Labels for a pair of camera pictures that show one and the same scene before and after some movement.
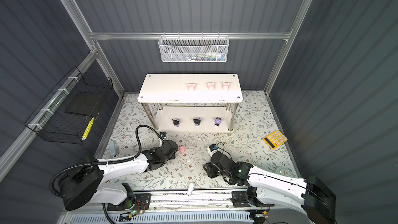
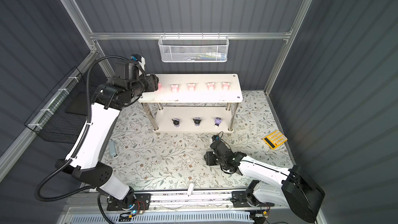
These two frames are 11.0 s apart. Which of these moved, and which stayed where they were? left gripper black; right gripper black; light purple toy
Moved: left gripper black; right gripper black
Stayed: light purple toy
